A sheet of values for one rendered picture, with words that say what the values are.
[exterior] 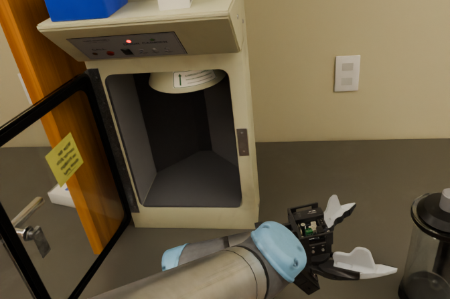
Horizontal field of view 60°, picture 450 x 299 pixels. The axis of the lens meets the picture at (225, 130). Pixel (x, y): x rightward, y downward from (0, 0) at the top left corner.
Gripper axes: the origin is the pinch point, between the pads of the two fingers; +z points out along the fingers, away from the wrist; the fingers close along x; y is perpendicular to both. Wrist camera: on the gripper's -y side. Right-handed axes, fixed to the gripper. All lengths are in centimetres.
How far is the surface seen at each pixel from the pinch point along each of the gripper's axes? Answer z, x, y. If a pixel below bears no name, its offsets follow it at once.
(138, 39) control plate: -32, 22, 34
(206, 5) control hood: -20.2, 19.9, 37.9
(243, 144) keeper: -17.2, 26.2, 6.2
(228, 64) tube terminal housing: -17.6, 26.7, 24.7
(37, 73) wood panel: -53, 27, 30
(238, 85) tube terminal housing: -16.4, 26.3, 20.0
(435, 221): 8.9, -2.0, 3.0
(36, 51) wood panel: -52, 29, 33
